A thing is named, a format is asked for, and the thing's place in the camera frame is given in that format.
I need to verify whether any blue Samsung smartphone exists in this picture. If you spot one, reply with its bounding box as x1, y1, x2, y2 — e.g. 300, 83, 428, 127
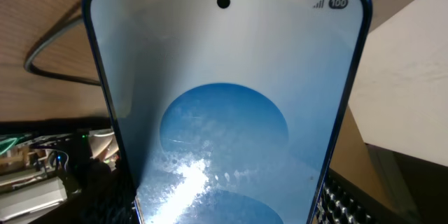
82, 0, 372, 223

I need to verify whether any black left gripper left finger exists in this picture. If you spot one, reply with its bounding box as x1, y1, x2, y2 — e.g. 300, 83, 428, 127
62, 162, 137, 224

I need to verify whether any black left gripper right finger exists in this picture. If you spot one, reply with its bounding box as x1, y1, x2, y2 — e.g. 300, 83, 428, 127
307, 167, 386, 224

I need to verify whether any black USB charging cable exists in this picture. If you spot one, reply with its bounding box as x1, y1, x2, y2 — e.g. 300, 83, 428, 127
23, 0, 225, 87

